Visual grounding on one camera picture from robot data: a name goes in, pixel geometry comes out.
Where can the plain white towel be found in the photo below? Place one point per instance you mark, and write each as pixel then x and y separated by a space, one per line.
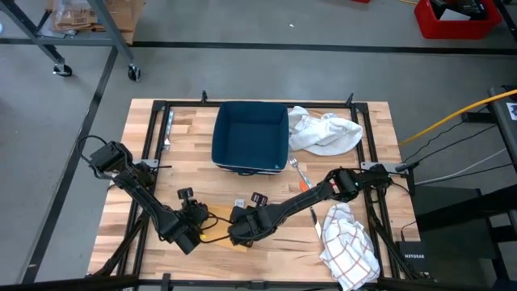
pixel 323 133

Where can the mustard yellow towel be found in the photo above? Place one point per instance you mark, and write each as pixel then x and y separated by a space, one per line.
pixel 221 226

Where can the red plastic bin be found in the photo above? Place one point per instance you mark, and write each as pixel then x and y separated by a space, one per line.
pixel 359 1
pixel 428 28

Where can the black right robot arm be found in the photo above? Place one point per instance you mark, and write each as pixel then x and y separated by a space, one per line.
pixel 307 198

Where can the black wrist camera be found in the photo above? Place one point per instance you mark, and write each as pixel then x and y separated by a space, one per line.
pixel 185 194
pixel 259 199

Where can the brown cardboard box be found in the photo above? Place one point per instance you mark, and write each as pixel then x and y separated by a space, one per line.
pixel 121 16

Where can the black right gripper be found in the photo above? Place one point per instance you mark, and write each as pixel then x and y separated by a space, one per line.
pixel 248 224

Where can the clear plastic bag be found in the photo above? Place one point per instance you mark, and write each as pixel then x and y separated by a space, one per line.
pixel 74 16

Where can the grey metal cart frame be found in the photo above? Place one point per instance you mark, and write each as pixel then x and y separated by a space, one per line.
pixel 81 40

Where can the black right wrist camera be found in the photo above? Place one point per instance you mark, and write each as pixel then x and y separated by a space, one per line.
pixel 259 199

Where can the black Netgear network switch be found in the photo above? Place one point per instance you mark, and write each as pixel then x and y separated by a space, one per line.
pixel 412 258

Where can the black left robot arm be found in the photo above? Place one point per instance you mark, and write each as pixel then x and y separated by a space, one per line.
pixel 141 194

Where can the navy fabric storage bin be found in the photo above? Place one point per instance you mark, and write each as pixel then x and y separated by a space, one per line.
pixel 250 133

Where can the black cart caster wheel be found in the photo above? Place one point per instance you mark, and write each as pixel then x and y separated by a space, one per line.
pixel 62 70
pixel 133 72

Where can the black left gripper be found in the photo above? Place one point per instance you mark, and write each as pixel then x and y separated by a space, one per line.
pixel 197 214

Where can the white towel with brown checks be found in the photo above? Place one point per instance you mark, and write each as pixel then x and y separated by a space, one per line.
pixel 347 250

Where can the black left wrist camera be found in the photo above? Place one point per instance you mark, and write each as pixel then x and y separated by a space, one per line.
pixel 185 194

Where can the black equipment stand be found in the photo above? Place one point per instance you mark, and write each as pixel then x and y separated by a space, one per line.
pixel 464 238

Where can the black aluminium rig frame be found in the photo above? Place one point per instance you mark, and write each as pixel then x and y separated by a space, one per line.
pixel 186 104

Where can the dark grey side table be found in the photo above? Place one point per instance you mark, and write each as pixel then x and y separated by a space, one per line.
pixel 507 121

